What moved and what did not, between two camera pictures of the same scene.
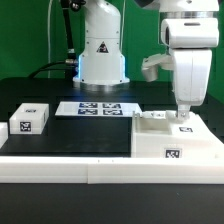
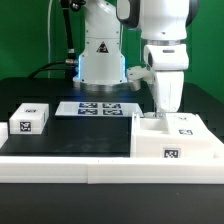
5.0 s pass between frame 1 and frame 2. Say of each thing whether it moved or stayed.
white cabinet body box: stayed
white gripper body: moved
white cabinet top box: stayed
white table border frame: stayed
